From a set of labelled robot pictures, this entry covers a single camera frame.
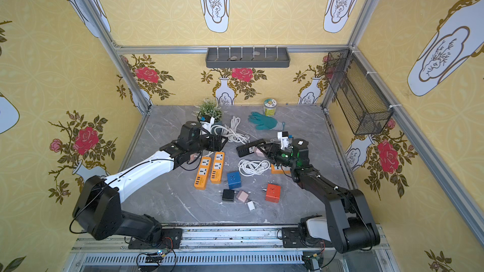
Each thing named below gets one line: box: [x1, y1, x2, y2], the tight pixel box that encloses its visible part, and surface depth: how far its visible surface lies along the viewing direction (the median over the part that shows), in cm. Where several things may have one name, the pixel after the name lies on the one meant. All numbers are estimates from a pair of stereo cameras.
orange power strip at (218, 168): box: [210, 151, 225, 185], surface depth 93 cm
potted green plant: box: [192, 97, 223, 125], surface depth 99 cm
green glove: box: [248, 111, 283, 131], surface depth 115 cm
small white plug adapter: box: [247, 200, 256, 211], surface depth 83 cm
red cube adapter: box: [264, 183, 282, 204], surface depth 82 cm
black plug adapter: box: [221, 188, 236, 202], surface depth 85 cm
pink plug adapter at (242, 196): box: [236, 189, 249, 203], surface depth 85 cm
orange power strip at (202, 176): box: [194, 156, 212, 191], surface depth 90 cm
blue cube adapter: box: [226, 171, 242, 190], surface depth 88 cm
